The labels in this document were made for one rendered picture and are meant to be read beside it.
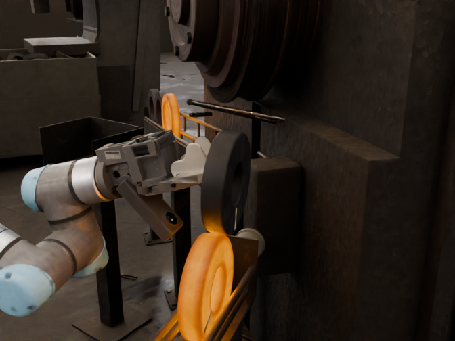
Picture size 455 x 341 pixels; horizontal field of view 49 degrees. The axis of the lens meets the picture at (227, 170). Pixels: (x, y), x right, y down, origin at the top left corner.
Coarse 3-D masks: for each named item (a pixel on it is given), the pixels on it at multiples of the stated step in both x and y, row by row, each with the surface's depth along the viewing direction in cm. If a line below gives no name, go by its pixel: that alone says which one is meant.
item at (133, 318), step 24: (72, 120) 168; (96, 120) 173; (48, 144) 163; (72, 144) 170; (96, 144) 146; (96, 216) 165; (120, 288) 177; (96, 312) 186; (120, 312) 179; (96, 336) 172; (120, 336) 172
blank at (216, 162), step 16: (224, 144) 69; (240, 144) 73; (208, 160) 68; (224, 160) 68; (240, 160) 74; (208, 176) 68; (224, 176) 67; (240, 176) 77; (208, 192) 68; (224, 192) 68; (240, 192) 77; (208, 208) 68; (224, 208) 69; (240, 208) 78; (208, 224) 70; (224, 224) 70
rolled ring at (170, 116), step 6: (168, 96) 184; (174, 96) 185; (162, 102) 193; (168, 102) 183; (174, 102) 182; (162, 108) 194; (168, 108) 194; (174, 108) 181; (162, 114) 195; (168, 114) 195; (174, 114) 181; (162, 120) 196; (168, 120) 195; (174, 120) 181; (180, 120) 182; (168, 126) 195; (174, 126) 182; (180, 126) 182; (174, 132) 183
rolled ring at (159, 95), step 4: (156, 92) 207; (160, 92) 203; (164, 92) 203; (156, 96) 207; (160, 96) 200; (156, 100) 208; (160, 100) 200; (156, 104) 210; (160, 104) 201; (156, 108) 212; (160, 108) 212; (156, 112) 212; (160, 112) 213; (156, 116) 212; (160, 116) 213; (156, 120) 213; (160, 120) 212; (160, 124) 211
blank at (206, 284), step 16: (208, 240) 70; (224, 240) 72; (192, 256) 67; (208, 256) 67; (224, 256) 73; (192, 272) 66; (208, 272) 66; (224, 272) 75; (192, 288) 65; (208, 288) 67; (224, 288) 75; (192, 304) 65; (208, 304) 68; (224, 304) 76; (192, 320) 65; (208, 320) 68; (192, 336) 67
